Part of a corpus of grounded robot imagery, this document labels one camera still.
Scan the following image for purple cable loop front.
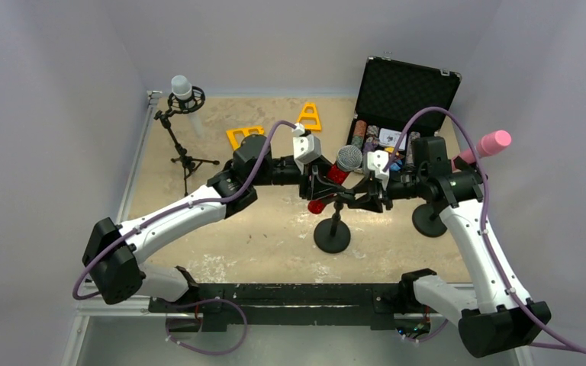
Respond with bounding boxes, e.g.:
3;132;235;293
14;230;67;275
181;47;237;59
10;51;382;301
165;297;250;357

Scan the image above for aluminium frame rail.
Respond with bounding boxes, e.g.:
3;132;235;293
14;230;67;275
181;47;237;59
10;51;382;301
60;90;163;365

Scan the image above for white card deck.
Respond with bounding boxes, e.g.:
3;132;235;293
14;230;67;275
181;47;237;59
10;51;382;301
378;128;407;151

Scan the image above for yellow triangle block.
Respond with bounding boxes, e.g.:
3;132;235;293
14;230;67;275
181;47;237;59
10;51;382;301
226;126;265;150
297;102;322;132

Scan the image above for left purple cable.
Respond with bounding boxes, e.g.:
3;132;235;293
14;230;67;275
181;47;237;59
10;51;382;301
72;120;299;301

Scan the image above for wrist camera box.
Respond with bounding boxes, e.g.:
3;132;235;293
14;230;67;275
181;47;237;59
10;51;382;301
362;150;390;191
292;124;322;168

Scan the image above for yellow triangle block rear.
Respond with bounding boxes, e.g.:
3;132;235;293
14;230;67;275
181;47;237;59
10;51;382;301
297;102;322;132

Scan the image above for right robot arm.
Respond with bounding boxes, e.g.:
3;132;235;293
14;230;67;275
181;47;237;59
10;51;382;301
336;130;551;358

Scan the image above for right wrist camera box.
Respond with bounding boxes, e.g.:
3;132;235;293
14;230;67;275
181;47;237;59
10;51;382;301
362;150;390;191

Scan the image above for yellow triangle block left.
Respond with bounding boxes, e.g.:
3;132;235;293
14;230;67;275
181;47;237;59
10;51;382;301
226;126;265;150

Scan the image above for black tripod shock-mount stand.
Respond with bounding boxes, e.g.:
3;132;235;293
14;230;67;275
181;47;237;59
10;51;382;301
153;92;221;196

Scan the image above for pink microphone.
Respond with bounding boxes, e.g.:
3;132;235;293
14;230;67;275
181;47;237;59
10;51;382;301
452;130;512;171

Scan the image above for red glitter microphone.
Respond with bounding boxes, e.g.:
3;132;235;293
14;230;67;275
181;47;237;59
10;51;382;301
307;145;363;214

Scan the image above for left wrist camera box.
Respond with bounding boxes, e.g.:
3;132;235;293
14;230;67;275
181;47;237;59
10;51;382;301
292;124;322;168

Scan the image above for black poker chip case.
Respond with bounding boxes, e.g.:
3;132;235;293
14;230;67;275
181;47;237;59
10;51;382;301
346;56;462;144

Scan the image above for black round-base clip stand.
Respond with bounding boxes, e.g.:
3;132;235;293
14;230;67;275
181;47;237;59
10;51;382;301
412;161;483;238

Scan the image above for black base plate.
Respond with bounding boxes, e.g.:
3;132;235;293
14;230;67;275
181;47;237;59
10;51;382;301
149;283;434;332

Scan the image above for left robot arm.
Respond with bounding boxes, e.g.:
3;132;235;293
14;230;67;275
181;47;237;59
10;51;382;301
78;132;362;305

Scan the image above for white microphone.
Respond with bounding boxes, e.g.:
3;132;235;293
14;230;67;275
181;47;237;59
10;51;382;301
171;75;205;137

